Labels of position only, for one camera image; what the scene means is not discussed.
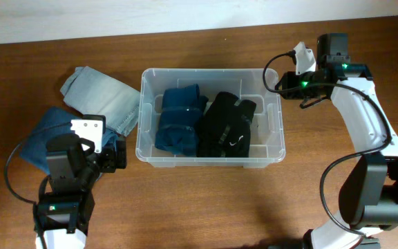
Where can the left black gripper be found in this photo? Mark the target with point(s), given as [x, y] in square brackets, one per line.
[112, 159]

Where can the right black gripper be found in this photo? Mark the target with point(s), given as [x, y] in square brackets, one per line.
[291, 80]

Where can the clear plastic storage container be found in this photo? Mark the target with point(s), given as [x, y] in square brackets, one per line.
[267, 132]

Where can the dark blue jeans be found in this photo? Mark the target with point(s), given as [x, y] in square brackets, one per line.
[43, 138]

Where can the light blue jeans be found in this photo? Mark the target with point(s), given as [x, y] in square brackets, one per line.
[92, 92]

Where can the black taped cloth bundle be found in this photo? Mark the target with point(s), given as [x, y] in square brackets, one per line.
[240, 135]

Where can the dark teal cloth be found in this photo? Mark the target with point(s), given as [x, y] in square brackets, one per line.
[182, 108]

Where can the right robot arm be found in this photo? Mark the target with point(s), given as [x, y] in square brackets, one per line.
[368, 199]

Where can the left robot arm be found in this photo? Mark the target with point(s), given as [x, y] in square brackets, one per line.
[66, 201]

